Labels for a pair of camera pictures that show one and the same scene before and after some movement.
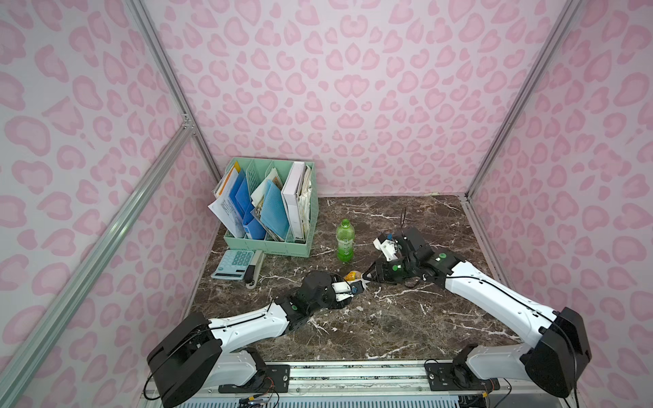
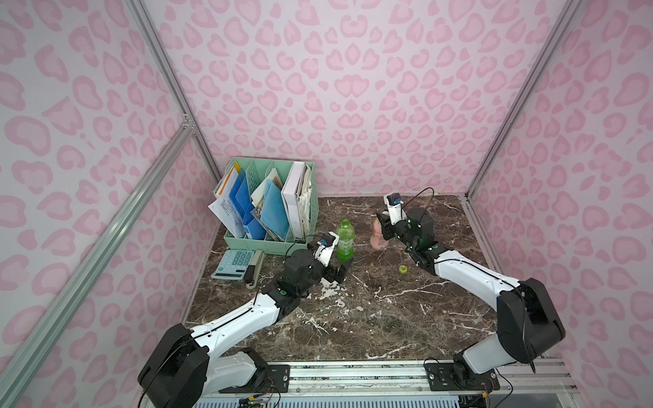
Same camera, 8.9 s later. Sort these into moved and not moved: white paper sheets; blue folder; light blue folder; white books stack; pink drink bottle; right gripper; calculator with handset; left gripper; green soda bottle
Moved: right gripper; pink drink bottle; left gripper
Not moved: calculator with handset; white books stack; blue folder; green soda bottle; white paper sheets; light blue folder
